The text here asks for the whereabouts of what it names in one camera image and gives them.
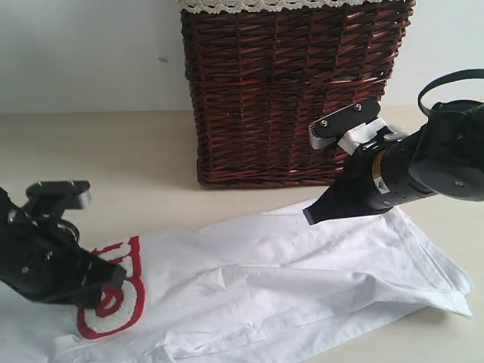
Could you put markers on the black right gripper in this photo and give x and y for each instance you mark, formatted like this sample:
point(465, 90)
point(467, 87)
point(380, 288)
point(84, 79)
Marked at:
point(354, 192)

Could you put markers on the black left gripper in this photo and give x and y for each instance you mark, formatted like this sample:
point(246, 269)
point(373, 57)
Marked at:
point(41, 258)

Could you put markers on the white t-shirt red lettering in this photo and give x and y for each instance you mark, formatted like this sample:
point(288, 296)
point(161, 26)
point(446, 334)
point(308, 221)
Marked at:
point(261, 288)

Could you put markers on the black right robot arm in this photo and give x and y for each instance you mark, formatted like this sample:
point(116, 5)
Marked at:
point(445, 157)

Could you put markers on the dark brown wicker basket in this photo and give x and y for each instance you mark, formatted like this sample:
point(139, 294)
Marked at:
point(257, 80)

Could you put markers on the white lace fabric trim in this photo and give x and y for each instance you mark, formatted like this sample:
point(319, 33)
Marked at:
point(255, 6)

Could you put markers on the white tape on gripper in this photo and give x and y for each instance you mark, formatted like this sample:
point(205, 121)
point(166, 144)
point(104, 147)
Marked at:
point(370, 132)

